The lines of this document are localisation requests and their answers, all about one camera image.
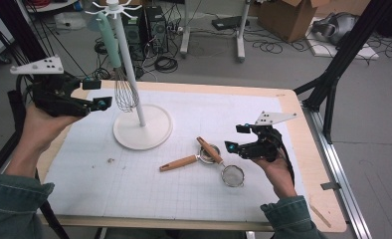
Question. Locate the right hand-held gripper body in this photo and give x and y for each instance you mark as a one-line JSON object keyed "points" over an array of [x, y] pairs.
{"points": [[263, 147]]}

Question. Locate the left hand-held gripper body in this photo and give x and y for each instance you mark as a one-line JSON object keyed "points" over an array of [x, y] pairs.
{"points": [[51, 96]]}

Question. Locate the white utensil rack stand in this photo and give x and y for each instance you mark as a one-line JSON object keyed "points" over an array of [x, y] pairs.
{"points": [[144, 132]]}

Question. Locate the person's right hand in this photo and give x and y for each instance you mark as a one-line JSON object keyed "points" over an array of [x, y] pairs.
{"points": [[280, 176]]}

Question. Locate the person's left hand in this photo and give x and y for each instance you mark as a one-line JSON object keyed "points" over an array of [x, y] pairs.
{"points": [[41, 132]]}

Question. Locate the black computer tower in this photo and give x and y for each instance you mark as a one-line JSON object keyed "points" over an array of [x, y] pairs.
{"points": [[138, 36], [157, 30]]}

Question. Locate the white round table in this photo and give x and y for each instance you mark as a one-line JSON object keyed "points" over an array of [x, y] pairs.
{"points": [[56, 5]]}

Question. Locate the white-legged desk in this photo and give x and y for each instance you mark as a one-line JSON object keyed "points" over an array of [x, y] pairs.
{"points": [[240, 40]]}

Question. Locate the thin wooden stick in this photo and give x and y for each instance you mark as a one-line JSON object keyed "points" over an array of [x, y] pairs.
{"points": [[320, 216]]}

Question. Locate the white grid mat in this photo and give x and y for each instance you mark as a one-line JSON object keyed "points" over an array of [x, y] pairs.
{"points": [[134, 189]]}

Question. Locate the black flat floor device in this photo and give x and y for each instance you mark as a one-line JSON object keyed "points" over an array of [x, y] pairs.
{"points": [[229, 22]]}

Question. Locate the large cardboard box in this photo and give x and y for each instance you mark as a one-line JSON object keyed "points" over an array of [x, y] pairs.
{"points": [[283, 20]]}

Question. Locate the grey backpack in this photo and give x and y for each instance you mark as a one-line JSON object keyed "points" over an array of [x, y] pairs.
{"points": [[336, 28]]}

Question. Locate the white foam board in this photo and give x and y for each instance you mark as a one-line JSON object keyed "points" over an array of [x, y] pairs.
{"points": [[366, 52]]}

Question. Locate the small metal bracket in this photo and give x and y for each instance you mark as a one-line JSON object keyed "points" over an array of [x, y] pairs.
{"points": [[330, 186]]}

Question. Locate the black metal frame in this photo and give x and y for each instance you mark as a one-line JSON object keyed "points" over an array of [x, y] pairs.
{"points": [[15, 26], [343, 56]]}

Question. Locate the aluminium rail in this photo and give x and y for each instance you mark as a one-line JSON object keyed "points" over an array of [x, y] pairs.
{"points": [[343, 186]]}

